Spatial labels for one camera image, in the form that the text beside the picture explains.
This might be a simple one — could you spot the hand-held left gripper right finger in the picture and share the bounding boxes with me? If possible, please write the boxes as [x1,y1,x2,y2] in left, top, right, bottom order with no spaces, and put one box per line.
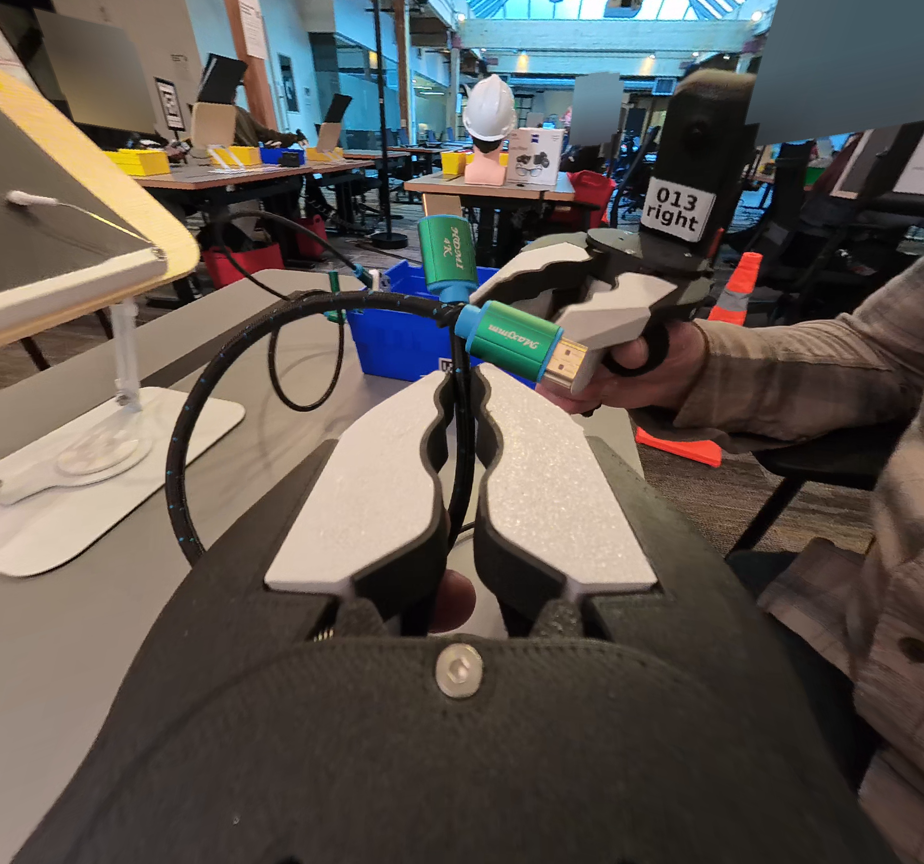
[471,364,658,631]

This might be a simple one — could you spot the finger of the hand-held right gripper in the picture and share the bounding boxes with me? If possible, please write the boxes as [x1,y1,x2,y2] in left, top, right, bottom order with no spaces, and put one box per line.
[509,241,597,317]
[558,274,680,394]

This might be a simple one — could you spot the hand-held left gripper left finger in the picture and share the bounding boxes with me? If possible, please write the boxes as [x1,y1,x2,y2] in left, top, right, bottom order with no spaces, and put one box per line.
[265,371,451,631]

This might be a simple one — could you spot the braided black hdmi cable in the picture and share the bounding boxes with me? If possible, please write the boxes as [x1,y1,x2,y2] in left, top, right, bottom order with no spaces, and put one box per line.
[164,215,594,571]

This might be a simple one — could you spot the person's right forearm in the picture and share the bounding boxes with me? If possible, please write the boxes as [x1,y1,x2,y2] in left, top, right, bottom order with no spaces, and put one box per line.
[672,302,924,441]

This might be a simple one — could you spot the person's right hand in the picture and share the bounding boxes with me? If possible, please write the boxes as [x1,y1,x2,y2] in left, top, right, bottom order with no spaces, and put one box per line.
[538,319,713,419]

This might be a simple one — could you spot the orange traffic cone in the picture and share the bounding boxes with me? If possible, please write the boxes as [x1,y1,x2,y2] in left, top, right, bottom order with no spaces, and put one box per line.
[708,251,765,325]

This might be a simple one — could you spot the white printed box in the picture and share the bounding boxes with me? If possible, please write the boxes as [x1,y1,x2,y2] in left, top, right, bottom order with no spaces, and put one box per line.
[506,128,565,191]

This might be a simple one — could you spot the wooden desk black legs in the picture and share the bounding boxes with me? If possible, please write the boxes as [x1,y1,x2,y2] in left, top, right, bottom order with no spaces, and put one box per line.
[405,172,581,267]

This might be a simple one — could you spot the pink mannequin head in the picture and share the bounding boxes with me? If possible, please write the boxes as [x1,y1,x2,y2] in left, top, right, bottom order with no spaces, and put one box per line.
[465,140,511,188]

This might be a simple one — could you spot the orange floor marker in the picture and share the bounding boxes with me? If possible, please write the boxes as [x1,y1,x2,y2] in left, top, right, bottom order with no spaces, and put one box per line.
[636,427,724,470]

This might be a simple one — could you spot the white hard hat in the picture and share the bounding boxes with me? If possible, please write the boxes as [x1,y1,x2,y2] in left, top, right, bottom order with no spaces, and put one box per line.
[462,75,519,145]

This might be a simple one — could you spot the red bin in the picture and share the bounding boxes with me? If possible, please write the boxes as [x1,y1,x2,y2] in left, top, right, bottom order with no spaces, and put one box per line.
[203,241,287,289]
[296,215,332,263]

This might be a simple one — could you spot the black floor pole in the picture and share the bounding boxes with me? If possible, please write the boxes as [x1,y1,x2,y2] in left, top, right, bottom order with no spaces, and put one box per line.
[346,0,411,250]

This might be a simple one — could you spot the long wooden desk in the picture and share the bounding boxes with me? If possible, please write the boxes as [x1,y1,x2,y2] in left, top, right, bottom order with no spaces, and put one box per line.
[138,157,379,252]

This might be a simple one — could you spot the white bar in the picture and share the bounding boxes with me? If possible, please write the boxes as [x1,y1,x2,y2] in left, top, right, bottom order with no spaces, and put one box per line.
[0,247,168,348]

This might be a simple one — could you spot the small yellow bin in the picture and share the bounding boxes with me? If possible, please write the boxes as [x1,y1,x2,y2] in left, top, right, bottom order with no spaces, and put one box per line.
[113,150,173,178]

